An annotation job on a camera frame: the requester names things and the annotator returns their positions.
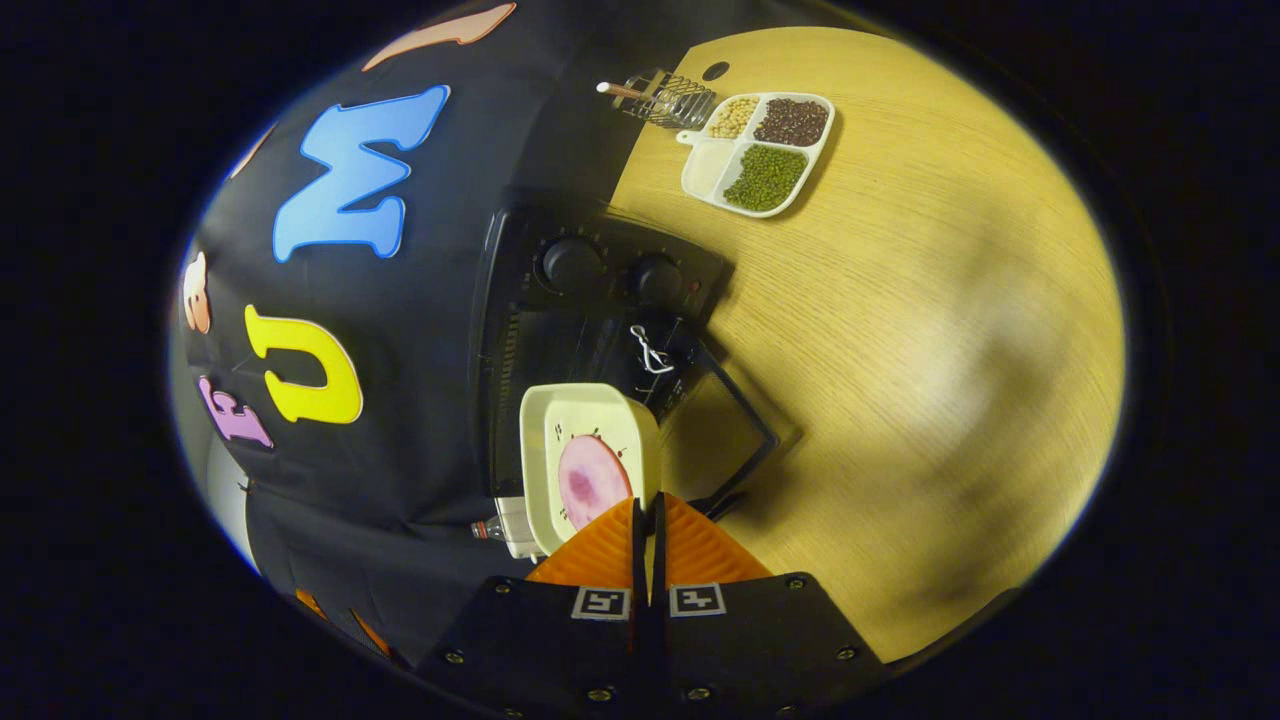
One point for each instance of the green mung beans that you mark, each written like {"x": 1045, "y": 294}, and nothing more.
{"x": 765, "y": 177}

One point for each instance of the thin wooden stick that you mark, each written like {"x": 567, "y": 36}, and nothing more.
{"x": 620, "y": 90}

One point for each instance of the round pink meat slice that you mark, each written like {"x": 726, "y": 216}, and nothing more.
{"x": 590, "y": 480}

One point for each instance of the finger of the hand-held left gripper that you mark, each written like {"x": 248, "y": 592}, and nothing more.
{"x": 309, "y": 602}
{"x": 370, "y": 632}

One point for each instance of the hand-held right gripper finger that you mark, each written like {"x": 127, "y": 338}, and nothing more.
{"x": 639, "y": 560}
{"x": 659, "y": 560}

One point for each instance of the yellow soybeans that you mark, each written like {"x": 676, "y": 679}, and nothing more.
{"x": 733, "y": 117}

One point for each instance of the white divided bean tray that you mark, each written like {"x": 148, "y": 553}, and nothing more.
{"x": 708, "y": 165}

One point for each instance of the black electric oven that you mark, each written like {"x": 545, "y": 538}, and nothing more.
{"x": 600, "y": 300}

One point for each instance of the clear bottle with red label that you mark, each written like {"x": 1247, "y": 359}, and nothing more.
{"x": 485, "y": 529}

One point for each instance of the square cream plate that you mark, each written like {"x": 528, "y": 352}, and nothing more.
{"x": 580, "y": 410}

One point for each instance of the dark red beans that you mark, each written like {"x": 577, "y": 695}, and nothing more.
{"x": 792, "y": 121}

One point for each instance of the white small appliance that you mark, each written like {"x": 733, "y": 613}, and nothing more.
{"x": 515, "y": 525}

